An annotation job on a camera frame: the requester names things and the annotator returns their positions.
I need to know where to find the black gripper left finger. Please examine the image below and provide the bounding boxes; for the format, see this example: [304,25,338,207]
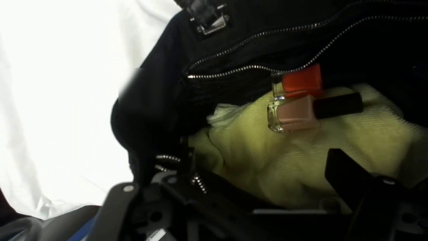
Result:
[87,179,146,241]

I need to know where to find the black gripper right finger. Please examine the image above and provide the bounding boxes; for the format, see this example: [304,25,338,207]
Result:
[325,147,428,241]

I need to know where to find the nude beige nail polish bottle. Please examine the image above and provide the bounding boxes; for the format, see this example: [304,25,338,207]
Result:
[267,91,366,135]

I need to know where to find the orange-red nail polish bottle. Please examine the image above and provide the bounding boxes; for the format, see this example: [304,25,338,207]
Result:
[271,63,325,100]

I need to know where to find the white tablecloth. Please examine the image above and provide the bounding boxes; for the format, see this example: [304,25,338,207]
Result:
[0,0,185,221]

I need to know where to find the yellow cloth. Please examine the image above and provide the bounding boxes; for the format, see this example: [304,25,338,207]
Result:
[188,82,428,211]

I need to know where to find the black handbag with strap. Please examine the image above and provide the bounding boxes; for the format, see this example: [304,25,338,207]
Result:
[110,0,428,241]

